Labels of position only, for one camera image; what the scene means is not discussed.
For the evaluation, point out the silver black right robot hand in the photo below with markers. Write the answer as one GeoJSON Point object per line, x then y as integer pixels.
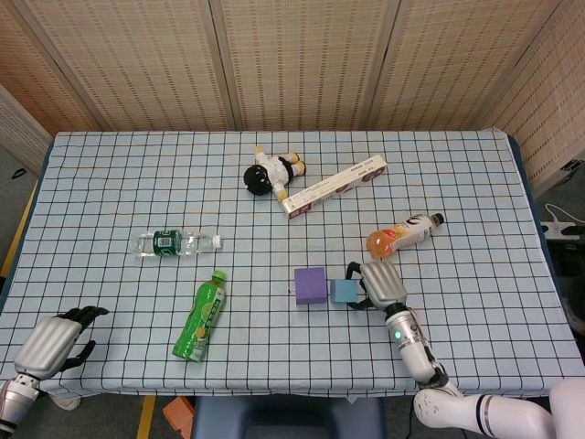
{"type": "Point", "coordinates": [384, 283]}

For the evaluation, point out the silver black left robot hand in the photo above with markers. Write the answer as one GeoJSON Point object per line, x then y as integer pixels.
{"type": "Point", "coordinates": [45, 345]}

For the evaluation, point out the blue cube block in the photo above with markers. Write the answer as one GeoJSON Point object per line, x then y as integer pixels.
{"type": "Point", "coordinates": [345, 291]}

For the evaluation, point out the large purple foam cube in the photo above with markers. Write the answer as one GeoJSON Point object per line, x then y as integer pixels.
{"type": "Point", "coordinates": [311, 285]}

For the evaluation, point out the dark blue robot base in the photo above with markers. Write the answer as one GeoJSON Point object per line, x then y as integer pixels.
{"type": "Point", "coordinates": [288, 418]}

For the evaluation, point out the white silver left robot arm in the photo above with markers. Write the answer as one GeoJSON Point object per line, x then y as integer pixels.
{"type": "Point", "coordinates": [16, 404]}

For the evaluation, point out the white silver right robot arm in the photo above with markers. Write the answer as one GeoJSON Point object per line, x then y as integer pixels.
{"type": "Point", "coordinates": [411, 347]}

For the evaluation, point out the orange juice bottle white label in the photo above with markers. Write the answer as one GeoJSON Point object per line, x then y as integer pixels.
{"type": "Point", "coordinates": [402, 233]}

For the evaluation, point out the pink white shoe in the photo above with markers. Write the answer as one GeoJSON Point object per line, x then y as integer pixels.
{"type": "Point", "coordinates": [66, 403]}

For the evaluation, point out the long white baking paper box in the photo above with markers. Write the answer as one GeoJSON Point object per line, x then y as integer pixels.
{"type": "Point", "coordinates": [333, 185]}

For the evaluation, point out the orange block on floor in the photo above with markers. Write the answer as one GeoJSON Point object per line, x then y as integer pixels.
{"type": "Point", "coordinates": [178, 414]}

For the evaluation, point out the black white plush doll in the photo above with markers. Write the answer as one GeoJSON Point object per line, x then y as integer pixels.
{"type": "Point", "coordinates": [274, 171]}

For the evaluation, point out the clear water bottle green label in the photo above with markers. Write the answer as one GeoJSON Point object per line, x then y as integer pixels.
{"type": "Point", "coordinates": [166, 243]}

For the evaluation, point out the green tea bottle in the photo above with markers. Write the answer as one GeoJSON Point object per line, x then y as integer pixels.
{"type": "Point", "coordinates": [203, 315]}

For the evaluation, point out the small black floor object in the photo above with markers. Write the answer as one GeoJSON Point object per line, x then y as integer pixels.
{"type": "Point", "coordinates": [18, 173]}

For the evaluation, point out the light blue checked tablecloth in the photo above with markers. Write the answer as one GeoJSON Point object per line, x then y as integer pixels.
{"type": "Point", "coordinates": [114, 183]}

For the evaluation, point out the white power strip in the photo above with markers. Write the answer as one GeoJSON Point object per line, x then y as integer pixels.
{"type": "Point", "coordinates": [557, 228]}

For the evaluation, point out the black device by screen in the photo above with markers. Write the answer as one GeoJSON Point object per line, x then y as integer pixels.
{"type": "Point", "coordinates": [575, 165]}

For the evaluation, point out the bamboo folding screen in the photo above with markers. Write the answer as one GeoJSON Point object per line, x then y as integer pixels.
{"type": "Point", "coordinates": [297, 68]}

